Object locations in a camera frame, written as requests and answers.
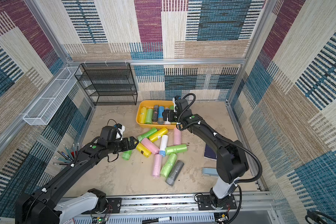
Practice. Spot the light green roll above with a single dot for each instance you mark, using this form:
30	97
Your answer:
168	166
176	149

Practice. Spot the pink roll near box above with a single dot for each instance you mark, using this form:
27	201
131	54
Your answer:
177	139

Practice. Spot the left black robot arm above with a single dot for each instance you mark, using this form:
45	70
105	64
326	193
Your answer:
40	207

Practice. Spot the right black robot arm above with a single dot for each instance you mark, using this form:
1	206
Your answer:
231	163

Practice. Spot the white roll blue end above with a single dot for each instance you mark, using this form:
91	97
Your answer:
163	145

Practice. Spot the black mesh shelf rack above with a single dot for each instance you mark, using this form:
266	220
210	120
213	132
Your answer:
108	83

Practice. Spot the white wire wall basket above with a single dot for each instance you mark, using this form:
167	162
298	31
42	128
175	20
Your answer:
46	106

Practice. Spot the pink roll centre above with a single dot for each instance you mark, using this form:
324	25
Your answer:
150	146

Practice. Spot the yellow plastic storage box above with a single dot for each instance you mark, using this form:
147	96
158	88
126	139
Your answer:
150	104

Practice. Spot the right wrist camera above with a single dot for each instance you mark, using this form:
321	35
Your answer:
179	104

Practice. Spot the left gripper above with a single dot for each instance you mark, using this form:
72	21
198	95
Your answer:
133	146

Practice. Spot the large yellow bag roll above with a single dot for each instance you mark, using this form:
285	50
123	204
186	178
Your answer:
142	116

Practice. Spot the dark blue notebook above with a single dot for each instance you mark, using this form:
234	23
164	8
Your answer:
209	153

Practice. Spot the red pencil cup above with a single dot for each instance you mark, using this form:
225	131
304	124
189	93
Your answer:
67	155

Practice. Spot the small yellow roll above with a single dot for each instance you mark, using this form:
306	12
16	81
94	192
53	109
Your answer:
143	150

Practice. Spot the black marker pen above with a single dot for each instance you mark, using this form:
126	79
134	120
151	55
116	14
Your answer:
157	220

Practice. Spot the yellow roll near box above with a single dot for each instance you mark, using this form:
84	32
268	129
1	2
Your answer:
157	135

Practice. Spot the light green roll centre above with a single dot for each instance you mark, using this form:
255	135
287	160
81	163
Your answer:
176	149

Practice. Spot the light blue stapler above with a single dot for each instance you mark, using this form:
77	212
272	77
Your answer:
210	172

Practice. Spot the light green roll lower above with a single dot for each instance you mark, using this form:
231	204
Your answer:
168	166

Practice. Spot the dark grey roll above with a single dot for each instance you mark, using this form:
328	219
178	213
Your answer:
155	113

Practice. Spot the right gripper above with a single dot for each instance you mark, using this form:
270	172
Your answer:
173	114

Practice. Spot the pink roll lower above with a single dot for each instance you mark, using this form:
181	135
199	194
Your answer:
156	172

